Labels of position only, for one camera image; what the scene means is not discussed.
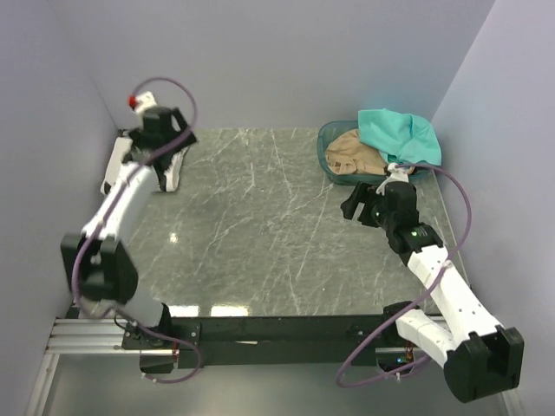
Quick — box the white printed t shirt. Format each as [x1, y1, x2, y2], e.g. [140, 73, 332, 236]
[100, 133, 192, 196]

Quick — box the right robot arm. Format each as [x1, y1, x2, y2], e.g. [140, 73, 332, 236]
[341, 181, 525, 403]

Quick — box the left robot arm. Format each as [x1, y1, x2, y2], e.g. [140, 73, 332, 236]
[61, 105, 197, 348]

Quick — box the teal t shirt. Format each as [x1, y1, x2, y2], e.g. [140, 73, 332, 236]
[357, 108, 442, 166]

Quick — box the beige t shirt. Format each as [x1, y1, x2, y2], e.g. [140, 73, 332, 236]
[324, 129, 388, 183]

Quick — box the teal plastic laundry basket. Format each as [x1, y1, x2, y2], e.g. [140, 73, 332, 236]
[317, 120, 433, 188]

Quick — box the black base crossbar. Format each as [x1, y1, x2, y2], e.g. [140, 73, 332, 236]
[121, 314, 408, 374]

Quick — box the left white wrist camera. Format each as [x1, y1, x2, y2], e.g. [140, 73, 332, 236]
[127, 91, 158, 115]

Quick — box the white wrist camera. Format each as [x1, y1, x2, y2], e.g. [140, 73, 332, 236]
[127, 91, 158, 115]
[375, 163, 412, 196]

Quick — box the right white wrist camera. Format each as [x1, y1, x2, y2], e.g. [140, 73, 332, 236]
[375, 163, 412, 196]

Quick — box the aluminium frame rail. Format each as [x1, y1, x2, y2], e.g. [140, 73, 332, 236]
[42, 314, 504, 354]

